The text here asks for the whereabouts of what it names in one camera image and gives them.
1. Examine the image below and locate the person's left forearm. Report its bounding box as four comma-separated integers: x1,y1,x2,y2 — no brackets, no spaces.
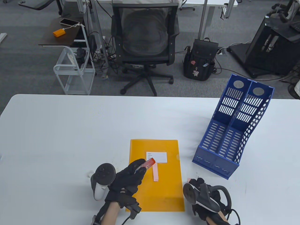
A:
100,202,121,225

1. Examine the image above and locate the yellow L-shaped folder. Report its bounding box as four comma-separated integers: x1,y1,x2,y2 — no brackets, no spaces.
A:
125,139,185,212

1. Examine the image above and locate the black right hand controller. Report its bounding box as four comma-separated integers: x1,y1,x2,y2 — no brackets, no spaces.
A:
183,183,232,213

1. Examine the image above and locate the white desk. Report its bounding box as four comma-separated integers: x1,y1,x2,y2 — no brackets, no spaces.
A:
64,0,238,79

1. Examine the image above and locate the black mesh office chair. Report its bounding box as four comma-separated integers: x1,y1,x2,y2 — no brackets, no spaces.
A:
111,4,180,97

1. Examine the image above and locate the white smartphone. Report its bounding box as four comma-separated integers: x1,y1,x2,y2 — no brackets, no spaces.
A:
60,18,80,26

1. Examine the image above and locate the white charging cable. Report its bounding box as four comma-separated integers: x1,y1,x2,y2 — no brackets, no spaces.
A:
63,23,85,31

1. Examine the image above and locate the white wire cart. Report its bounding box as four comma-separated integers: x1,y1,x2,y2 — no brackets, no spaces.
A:
53,46,96,95

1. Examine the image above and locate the black left hand controller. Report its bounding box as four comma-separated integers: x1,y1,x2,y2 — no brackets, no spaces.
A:
90,163,116,201

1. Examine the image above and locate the black equipment on stand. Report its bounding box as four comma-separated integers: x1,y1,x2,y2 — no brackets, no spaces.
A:
266,0,300,33

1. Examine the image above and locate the white label sticker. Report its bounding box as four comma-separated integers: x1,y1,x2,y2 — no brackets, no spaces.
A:
146,152,168,163

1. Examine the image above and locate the brown side table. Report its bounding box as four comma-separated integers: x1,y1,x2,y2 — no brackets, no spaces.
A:
38,18,86,47

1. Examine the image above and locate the black equipment stand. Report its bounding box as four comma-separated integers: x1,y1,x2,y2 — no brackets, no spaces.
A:
229,16,300,79

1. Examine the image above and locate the black bag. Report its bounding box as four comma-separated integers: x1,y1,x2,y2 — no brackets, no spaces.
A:
75,48,86,69

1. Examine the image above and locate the orange glue stick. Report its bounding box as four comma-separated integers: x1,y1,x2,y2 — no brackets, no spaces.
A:
135,158,156,174

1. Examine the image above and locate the person's right hand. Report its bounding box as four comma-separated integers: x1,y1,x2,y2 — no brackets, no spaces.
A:
189,178,231,221

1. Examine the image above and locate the blue plastic file rack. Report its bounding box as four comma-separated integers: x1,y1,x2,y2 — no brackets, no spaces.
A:
192,74,274,180

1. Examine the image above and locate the black backpack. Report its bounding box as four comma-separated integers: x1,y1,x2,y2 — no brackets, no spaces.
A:
183,37,219,82

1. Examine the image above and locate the black hand controller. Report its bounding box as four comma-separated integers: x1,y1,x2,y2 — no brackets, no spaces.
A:
90,163,116,201
183,183,232,213

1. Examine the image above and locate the person's left hand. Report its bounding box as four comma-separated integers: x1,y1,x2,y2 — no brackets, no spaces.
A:
105,159,147,219

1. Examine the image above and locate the person's right forearm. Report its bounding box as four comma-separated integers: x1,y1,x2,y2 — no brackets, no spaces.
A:
206,211,229,225

